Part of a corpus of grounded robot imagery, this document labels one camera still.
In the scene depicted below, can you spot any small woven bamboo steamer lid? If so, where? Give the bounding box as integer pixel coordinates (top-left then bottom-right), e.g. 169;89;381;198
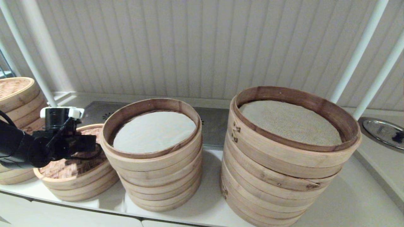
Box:
33;124;111;190

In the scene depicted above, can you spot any medium bamboo steamer basket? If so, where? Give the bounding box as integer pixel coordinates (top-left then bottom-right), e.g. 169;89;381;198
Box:
50;180;120;202
120;166;202;202
43;173;120;196
126;177;201;208
100;98;203;171
133;186;198;212
107;143;203;183
114;154;203;193

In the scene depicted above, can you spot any white round steamer liner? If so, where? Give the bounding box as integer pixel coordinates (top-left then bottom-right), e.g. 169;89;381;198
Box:
113;111;197;154

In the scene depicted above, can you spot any beige mesh steamer liner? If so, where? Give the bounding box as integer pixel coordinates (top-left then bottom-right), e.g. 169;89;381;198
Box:
238;101;342;146

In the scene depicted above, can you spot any round stainless steel lid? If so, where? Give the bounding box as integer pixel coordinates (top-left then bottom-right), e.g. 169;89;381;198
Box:
362;120;404;151

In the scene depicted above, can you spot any white plastic joint cover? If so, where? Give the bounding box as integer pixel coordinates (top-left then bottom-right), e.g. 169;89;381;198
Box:
40;107;85;119

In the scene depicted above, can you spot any thin white metal pole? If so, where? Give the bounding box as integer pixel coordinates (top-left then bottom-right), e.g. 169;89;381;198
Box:
351;33;404;122
0;39;22;79
0;0;63;113
328;0;389;105

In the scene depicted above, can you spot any grey metal rack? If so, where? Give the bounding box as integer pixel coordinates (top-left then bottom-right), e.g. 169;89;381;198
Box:
0;47;17;80

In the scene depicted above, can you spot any wide white post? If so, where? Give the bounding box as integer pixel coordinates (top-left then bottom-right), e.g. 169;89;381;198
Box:
21;0;78;95

